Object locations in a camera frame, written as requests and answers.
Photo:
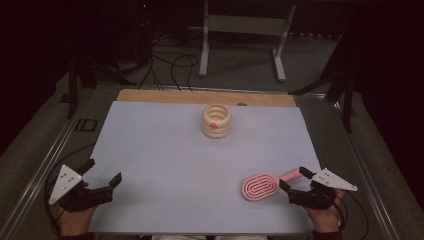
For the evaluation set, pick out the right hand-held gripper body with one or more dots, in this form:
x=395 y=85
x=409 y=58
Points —
x=333 y=181

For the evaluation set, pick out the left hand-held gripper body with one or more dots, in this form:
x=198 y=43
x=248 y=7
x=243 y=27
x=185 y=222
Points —
x=65 y=183

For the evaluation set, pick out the pink hair brush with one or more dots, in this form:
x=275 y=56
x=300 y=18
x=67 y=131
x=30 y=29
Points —
x=260 y=186

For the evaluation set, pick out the cream ribbed holder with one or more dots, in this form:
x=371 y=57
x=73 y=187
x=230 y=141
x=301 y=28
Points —
x=216 y=131

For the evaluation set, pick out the person's right hand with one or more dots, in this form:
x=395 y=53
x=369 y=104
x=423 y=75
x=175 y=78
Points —
x=325 y=220

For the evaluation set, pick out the person's left hand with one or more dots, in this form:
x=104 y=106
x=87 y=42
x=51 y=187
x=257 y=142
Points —
x=75 y=221

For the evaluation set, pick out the white table mat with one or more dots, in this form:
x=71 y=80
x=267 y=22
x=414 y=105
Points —
x=186 y=173

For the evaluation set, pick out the black stand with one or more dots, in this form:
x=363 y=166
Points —
x=72 y=86
x=347 y=110

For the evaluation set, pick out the wooden table board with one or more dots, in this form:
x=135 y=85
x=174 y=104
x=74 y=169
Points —
x=166 y=96

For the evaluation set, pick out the dark curtain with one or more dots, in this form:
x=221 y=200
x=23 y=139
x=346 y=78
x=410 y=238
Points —
x=393 y=100
x=26 y=66

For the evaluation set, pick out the dark equipment rack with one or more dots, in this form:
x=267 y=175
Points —
x=145 y=20

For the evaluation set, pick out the aluminium table frame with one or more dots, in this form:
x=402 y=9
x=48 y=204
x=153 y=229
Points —
x=40 y=176

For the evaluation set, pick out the white metal stand frame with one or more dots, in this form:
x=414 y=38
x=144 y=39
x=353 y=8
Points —
x=245 y=25

